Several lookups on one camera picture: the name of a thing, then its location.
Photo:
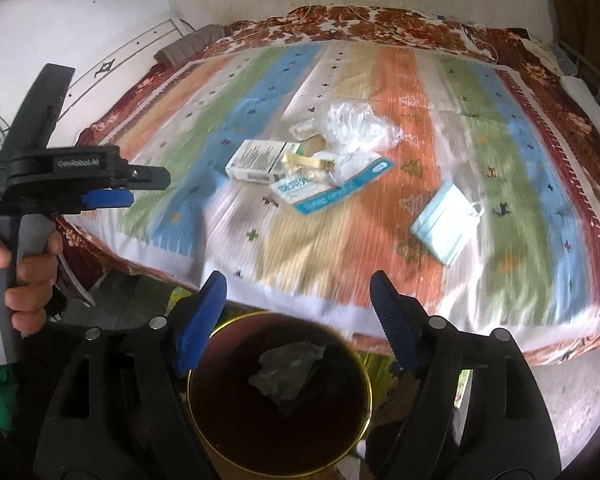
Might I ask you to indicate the dark round bin gold rim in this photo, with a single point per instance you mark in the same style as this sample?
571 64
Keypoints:
280 395

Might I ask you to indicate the grey folded cloth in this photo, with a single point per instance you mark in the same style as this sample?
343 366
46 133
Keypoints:
187 45

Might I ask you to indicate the striped colourful mat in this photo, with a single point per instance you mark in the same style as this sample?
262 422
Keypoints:
380 160

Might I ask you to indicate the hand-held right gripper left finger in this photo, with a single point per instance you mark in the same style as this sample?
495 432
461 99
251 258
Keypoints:
200 325

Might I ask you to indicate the clear plastic bag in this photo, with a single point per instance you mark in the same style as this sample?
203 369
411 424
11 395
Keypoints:
360 127

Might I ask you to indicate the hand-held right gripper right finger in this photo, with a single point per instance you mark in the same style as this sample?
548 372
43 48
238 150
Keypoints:
392 320

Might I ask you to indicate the red floral blanket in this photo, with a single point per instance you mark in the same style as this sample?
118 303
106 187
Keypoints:
545 75

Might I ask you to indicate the blue and white box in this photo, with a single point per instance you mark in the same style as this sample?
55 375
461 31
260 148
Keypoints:
330 185

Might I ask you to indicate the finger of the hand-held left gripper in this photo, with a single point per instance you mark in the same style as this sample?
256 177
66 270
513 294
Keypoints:
150 175
110 199

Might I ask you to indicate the blue face mask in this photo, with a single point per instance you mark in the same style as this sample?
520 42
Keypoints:
447 225

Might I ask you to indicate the green yellow plastic bag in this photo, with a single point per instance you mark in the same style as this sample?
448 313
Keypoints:
377 375

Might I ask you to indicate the grey paper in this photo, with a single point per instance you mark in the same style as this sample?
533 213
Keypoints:
287 370

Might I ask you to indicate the gold foil wrapper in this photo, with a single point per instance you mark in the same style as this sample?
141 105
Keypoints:
310 164

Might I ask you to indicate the person's left hand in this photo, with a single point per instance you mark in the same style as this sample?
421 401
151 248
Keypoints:
32 285

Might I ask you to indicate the white cardboard box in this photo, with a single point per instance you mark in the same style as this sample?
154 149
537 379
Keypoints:
255 160

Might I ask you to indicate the small white wrapper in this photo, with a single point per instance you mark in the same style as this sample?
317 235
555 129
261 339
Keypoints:
304 127

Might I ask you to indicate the white folded cloth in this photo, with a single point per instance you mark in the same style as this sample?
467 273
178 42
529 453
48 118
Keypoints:
592 97

